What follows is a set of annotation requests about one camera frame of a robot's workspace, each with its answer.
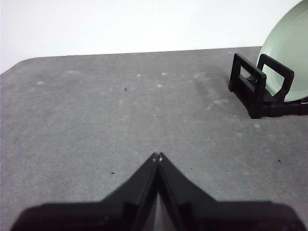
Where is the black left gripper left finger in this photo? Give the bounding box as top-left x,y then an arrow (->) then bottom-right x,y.
9,152 -> 160,231

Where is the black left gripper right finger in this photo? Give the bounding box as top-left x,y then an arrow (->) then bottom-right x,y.
157,151 -> 304,231

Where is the green round plate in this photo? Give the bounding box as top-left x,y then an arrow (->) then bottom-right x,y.
257,0 -> 308,103

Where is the black plate rack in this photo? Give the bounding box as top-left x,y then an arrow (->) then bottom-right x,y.
228,52 -> 308,120

